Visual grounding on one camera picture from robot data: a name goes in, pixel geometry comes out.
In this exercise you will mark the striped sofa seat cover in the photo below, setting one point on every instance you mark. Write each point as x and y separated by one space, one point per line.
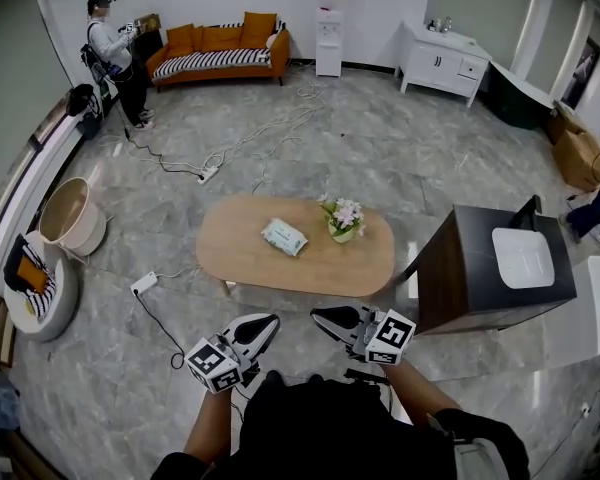
215 60

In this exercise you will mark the flat cardboard box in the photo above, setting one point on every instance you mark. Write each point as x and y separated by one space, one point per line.
149 22

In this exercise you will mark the large brown cardboard box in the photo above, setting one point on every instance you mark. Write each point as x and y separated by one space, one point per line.
577 160

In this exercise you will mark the black bag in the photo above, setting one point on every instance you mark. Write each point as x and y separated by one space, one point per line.
82 103

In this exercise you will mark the dark wooden vanity cabinet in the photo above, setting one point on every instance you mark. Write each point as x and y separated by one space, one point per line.
450 278

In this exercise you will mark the pink flowers in pot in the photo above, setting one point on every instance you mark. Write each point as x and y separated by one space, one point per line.
342 220

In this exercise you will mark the white sink cabinet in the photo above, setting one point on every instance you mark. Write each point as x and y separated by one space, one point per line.
440 65

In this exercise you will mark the person's black shirt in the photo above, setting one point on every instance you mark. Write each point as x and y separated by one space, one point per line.
330 433

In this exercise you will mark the small dark bottle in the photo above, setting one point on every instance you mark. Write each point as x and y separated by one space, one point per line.
433 24

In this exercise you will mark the small orange cushion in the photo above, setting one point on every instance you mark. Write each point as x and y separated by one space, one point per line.
31 274

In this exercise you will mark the black waist battery pack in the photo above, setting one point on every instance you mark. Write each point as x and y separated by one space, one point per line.
365 375

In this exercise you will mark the person's right forearm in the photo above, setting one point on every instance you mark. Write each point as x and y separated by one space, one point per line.
415 393

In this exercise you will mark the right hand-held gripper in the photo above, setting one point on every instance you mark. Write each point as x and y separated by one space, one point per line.
390 338

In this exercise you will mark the small brown cardboard box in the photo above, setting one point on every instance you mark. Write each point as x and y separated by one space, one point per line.
565 123

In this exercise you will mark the person's left forearm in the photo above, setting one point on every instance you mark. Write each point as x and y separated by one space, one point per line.
207 428

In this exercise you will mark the white lidded wet wipe pack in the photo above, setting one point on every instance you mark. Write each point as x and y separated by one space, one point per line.
282 237

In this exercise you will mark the black faucet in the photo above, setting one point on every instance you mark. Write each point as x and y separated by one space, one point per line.
525 213

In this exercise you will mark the black side cabinet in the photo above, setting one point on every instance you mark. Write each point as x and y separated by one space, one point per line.
150 50

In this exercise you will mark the oval wooden coffee table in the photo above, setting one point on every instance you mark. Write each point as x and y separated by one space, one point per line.
240 258

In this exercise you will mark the white rectangular basin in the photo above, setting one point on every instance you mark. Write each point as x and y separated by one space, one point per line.
522 258

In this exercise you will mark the dark framed picture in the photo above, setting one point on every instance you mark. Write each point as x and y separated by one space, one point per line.
582 70

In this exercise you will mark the white power strip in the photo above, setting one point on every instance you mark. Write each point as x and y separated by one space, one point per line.
208 174
144 283

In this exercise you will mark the tall orange sofa cushion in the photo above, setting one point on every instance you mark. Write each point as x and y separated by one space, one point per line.
257 29

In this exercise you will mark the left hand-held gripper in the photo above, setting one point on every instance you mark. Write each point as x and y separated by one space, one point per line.
212 365

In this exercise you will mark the orange sofa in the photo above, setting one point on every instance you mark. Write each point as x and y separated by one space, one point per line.
220 70

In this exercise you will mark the round white pouffe chair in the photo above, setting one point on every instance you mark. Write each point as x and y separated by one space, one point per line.
60 308

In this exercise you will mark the white water dispenser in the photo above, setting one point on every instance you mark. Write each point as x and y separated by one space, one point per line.
328 43

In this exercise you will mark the striped cushion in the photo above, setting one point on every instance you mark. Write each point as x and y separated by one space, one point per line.
42 295

